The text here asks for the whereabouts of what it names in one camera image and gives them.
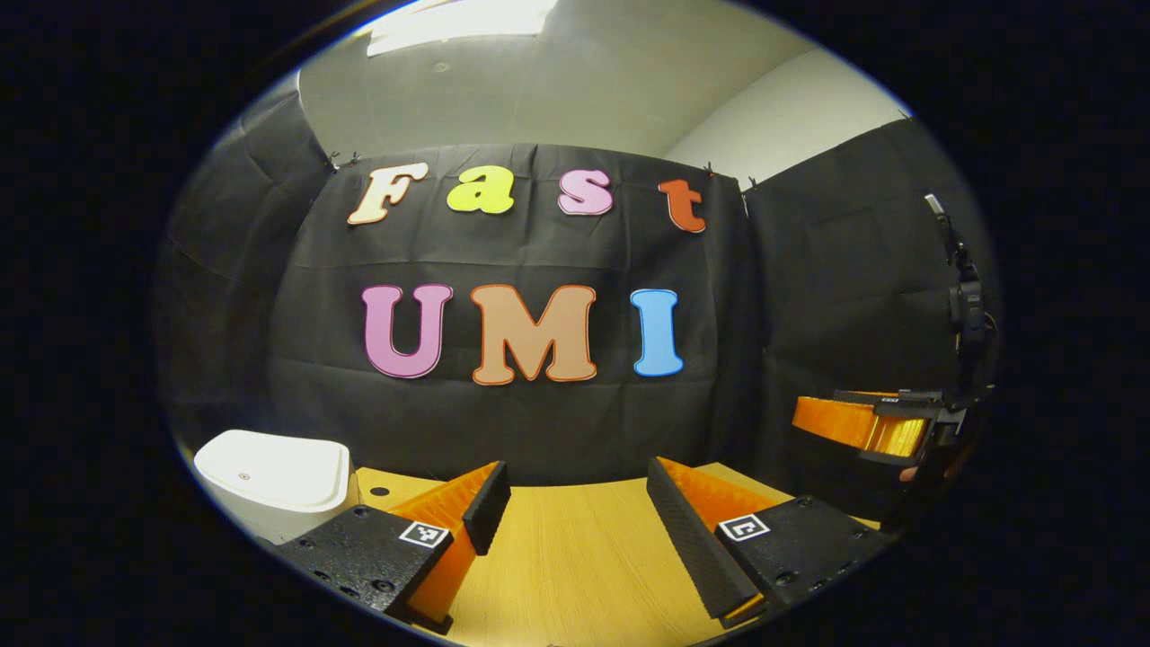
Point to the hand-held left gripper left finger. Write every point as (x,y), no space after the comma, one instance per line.
(490,508)

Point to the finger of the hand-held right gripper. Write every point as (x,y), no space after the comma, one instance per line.
(844,422)

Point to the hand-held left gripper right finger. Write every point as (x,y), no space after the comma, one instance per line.
(687,544)

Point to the white desktop garbage bin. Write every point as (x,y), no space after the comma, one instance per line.
(269,476)

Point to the wooden desktop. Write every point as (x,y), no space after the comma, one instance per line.
(575,548)

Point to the ceiling light panel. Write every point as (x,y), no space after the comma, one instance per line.
(458,22)

